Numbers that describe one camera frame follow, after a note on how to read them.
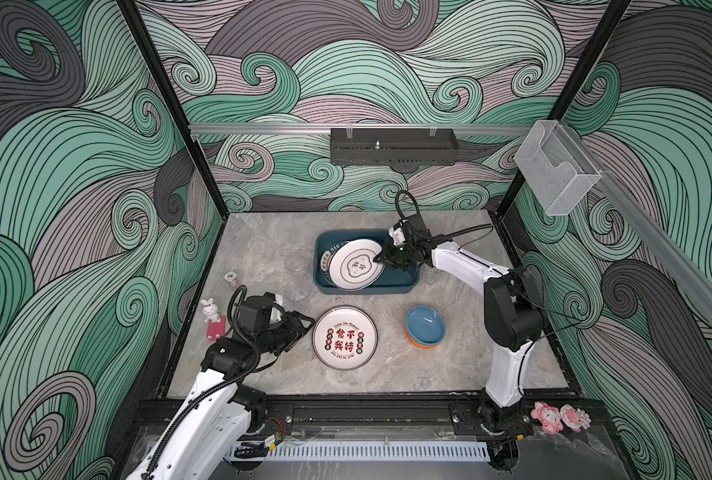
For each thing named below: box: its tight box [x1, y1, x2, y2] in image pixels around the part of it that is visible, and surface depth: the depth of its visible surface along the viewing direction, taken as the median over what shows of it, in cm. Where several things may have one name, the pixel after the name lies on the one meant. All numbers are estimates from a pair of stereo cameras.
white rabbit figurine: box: [200, 298, 221, 323], surface depth 87 cm
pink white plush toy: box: [560, 404, 592, 433], surface depth 73 cm
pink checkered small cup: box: [224, 270, 239, 291], surface depth 97 cm
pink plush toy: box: [531, 401, 563, 435], surface depth 73 cm
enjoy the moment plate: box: [312, 305, 378, 370], surface depth 89 cm
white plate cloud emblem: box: [329, 239, 385, 292], surface depth 96 cm
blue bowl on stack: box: [405, 305, 447, 346], surface depth 85 cm
